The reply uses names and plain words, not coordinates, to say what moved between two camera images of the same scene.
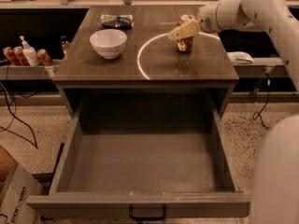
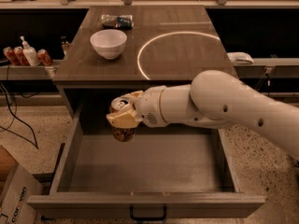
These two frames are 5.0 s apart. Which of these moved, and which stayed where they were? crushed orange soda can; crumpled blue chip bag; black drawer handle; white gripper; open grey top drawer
Moved: crushed orange soda can; white gripper
Stayed: open grey top drawer; crumpled blue chip bag; black drawer handle
